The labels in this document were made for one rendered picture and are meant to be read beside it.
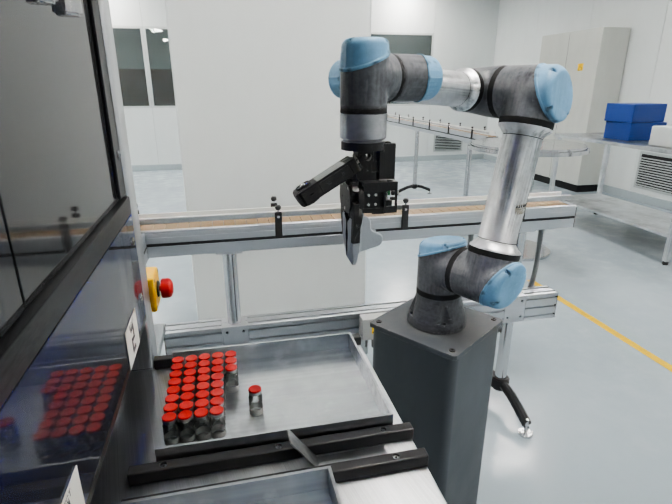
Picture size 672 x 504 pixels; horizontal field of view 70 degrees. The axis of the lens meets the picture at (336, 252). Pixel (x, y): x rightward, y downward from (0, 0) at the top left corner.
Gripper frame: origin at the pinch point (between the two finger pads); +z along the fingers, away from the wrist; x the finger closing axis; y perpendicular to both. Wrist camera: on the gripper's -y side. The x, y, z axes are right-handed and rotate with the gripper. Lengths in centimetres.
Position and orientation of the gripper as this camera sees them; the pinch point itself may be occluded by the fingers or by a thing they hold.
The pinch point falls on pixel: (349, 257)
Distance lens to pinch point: 84.5
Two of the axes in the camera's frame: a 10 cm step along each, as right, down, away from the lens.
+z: 0.0, 9.4, 3.3
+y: 9.7, -0.7, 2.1
